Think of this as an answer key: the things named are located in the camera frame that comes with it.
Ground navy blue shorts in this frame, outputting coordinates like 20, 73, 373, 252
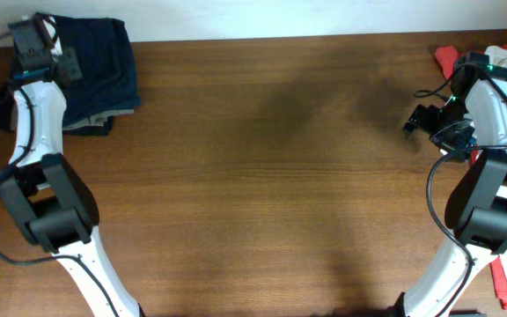
13, 14, 143, 129

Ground grey folded shorts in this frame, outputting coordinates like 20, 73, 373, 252
9, 94, 136, 132

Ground red garment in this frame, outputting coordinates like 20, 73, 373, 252
433, 41, 507, 312

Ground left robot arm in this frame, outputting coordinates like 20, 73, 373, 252
0, 14, 144, 316

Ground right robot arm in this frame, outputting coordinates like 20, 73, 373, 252
386, 52, 507, 316

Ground black folded garment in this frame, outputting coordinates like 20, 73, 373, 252
0, 83, 119, 136

